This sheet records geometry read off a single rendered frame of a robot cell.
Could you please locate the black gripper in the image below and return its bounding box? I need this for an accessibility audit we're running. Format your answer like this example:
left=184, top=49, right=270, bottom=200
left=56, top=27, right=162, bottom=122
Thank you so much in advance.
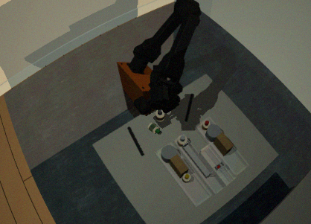
left=134, top=83, right=183, bottom=115

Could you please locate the green jar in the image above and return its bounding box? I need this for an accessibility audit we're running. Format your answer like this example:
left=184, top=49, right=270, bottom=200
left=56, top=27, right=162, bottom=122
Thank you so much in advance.
left=147, top=122, right=161, bottom=134

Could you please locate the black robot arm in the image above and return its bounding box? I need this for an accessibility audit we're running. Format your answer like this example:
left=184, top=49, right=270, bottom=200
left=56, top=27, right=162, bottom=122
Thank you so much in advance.
left=127, top=0, right=202, bottom=113

